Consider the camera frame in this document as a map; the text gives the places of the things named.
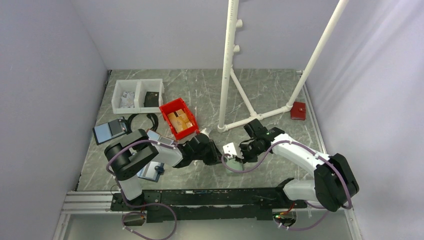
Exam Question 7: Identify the purple cable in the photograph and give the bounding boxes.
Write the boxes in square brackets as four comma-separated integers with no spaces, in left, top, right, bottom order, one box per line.
[105,139,181,240]
[220,140,353,232]

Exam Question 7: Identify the red plastic bin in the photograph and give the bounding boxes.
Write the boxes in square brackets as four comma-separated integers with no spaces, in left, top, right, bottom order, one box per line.
[159,98,200,141]

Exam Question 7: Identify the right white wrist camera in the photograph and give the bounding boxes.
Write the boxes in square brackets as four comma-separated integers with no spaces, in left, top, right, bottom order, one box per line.
[222,142,242,160]

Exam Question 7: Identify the black coiled cable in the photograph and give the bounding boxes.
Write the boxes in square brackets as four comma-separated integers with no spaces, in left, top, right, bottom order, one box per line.
[126,112,160,133]

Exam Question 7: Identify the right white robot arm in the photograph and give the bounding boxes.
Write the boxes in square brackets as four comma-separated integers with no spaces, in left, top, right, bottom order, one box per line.
[239,119,360,212]

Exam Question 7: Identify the brown boxes in red bin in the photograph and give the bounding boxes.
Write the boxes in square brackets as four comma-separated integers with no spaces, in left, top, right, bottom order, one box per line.
[167,109,193,133]

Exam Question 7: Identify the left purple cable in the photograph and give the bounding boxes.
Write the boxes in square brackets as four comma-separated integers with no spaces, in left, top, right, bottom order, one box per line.
[105,139,181,240]

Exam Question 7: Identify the white two-compartment bin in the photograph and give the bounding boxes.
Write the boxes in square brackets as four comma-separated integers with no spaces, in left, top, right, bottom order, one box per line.
[111,78,165,115]

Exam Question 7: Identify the white PVC pipe frame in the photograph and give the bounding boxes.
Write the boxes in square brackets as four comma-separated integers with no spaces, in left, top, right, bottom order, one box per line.
[217,0,348,133]

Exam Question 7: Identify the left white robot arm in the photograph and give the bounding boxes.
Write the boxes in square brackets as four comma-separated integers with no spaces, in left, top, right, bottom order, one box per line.
[104,129,222,210]

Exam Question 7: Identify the black wallet in bin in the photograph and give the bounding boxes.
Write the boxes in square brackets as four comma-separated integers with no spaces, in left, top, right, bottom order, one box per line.
[143,91,160,108]

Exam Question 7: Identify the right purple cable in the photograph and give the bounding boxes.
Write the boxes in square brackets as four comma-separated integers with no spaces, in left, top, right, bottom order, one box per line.
[220,140,353,232]

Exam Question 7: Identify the red leather wallet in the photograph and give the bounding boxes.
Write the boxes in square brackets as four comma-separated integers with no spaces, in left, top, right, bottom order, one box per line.
[290,101,307,121]

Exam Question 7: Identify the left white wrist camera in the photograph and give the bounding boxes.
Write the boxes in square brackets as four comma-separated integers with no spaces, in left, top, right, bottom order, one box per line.
[200,128,211,138]

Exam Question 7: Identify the navy blue card holder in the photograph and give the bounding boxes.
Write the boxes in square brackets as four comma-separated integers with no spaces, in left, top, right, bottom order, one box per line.
[137,161,165,183]

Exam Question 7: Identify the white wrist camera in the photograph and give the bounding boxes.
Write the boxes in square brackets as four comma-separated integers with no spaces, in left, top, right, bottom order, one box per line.
[200,128,211,138]
[222,142,242,160]

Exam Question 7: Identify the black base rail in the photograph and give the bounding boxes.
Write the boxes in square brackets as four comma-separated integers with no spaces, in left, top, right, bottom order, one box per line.
[110,187,307,223]

